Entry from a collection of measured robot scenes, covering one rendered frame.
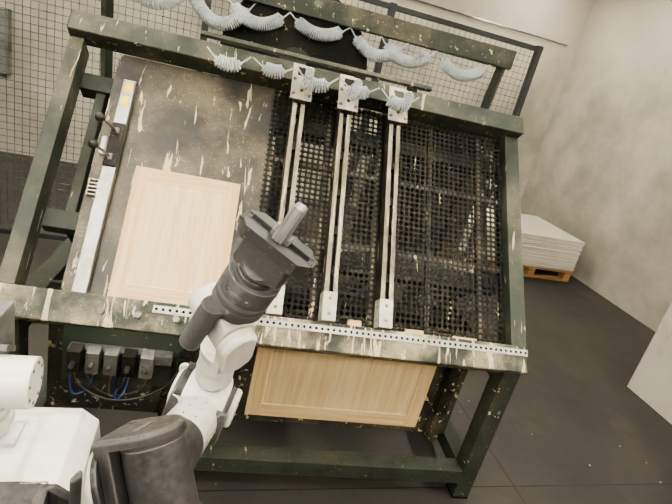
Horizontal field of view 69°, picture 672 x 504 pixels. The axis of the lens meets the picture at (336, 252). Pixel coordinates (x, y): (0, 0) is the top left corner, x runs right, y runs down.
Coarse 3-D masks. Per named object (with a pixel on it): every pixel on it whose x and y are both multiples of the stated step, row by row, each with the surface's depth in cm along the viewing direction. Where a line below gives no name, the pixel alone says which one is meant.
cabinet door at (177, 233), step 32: (160, 192) 206; (192, 192) 210; (224, 192) 213; (128, 224) 199; (160, 224) 202; (192, 224) 206; (224, 224) 209; (128, 256) 195; (160, 256) 199; (192, 256) 202; (224, 256) 205; (128, 288) 192; (160, 288) 195; (192, 288) 199
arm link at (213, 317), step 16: (208, 288) 80; (192, 304) 80; (208, 304) 73; (224, 304) 73; (192, 320) 74; (208, 320) 73; (224, 320) 76; (240, 320) 74; (256, 320) 76; (192, 336) 75; (208, 336) 78; (224, 336) 76
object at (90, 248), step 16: (128, 80) 214; (128, 112) 210; (112, 176) 200; (96, 192) 197; (96, 208) 195; (96, 224) 194; (96, 240) 192; (80, 256) 189; (96, 256) 193; (80, 272) 187; (80, 288) 186
